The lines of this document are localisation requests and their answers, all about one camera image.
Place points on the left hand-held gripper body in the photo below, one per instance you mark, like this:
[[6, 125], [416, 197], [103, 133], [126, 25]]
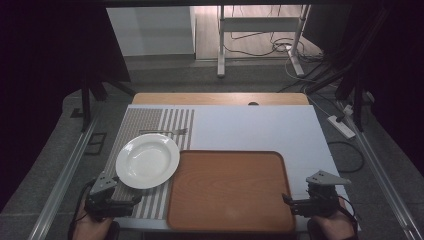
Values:
[[101, 196]]

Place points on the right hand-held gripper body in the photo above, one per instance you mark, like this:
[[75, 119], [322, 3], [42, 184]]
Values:
[[321, 196]]

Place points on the white plate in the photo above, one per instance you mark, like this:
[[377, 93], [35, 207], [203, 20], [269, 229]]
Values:
[[146, 161]]

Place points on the person's right hand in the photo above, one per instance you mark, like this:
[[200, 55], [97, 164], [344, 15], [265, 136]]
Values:
[[333, 226]]

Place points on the person's left hand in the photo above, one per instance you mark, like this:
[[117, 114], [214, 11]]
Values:
[[90, 228]]

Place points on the brown wooden tray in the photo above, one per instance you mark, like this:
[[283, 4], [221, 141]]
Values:
[[230, 190]]

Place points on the white power strip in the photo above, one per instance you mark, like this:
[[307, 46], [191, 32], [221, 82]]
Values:
[[340, 126]]

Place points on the silver fork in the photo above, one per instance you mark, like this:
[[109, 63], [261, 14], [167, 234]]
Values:
[[166, 132]]

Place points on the grey striped placemat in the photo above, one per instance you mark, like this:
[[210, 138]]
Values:
[[143, 120]]

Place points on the black metal stand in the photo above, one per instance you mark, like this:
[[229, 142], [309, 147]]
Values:
[[356, 96], [87, 96]]

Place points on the white cabinet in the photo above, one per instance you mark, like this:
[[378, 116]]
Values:
[[150, 30]]

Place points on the aluminium rail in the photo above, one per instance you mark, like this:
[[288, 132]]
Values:
[[63, 180], [383, 180]]

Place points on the black floor bracket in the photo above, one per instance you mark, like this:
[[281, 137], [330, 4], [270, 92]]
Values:
[[96, 143]]

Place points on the white metal desk frame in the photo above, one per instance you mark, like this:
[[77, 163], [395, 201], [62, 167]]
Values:
[[256, 24]]

